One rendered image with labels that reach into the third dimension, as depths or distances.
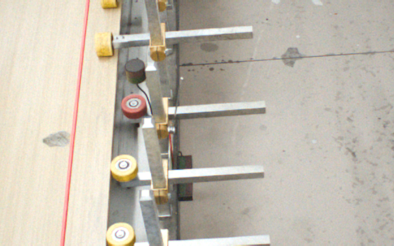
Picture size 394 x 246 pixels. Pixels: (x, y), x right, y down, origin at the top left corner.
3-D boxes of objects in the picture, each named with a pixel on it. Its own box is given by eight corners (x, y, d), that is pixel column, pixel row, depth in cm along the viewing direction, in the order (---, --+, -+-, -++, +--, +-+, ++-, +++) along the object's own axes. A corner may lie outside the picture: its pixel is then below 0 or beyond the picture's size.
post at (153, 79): (172, 163, 290) (156, 59, 255) (172, 170, 288) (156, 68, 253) (163, 163, 291) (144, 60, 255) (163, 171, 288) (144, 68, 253)
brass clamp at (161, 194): (171, 169, 265) (169, 159, 261) (171, 204, 256) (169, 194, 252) (151, 170, 265) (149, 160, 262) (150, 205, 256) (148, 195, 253)
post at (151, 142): (172, 218, 272) (154, 115, 236) (172, 227, 269) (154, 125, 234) (161, 218, 272) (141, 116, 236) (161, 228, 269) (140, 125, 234)
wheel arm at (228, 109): (265, 108, 277) (264, 99, 274) (266, 116, 275) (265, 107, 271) (131, 117, 279) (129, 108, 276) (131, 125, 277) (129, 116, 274)
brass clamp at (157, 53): (168, 33, 290) (167, 22, 287) (168, 61, 281) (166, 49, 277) (150, 35, 291) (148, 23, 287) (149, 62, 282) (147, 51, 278)
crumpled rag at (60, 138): (73, 131, 267) (71, 125, 265) (68, 148, 262) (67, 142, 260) (45, 130, 268) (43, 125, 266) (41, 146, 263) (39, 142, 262)
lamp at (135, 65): (154, 107, 272) (144, 58, 256) (153, 120, 268) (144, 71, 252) (135, 109, 272) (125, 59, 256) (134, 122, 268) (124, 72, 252)
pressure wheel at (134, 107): (150, 116, 282) (146, 92, 274) (150, 134, 277) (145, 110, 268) (126, 118, 283) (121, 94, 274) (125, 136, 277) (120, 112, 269)
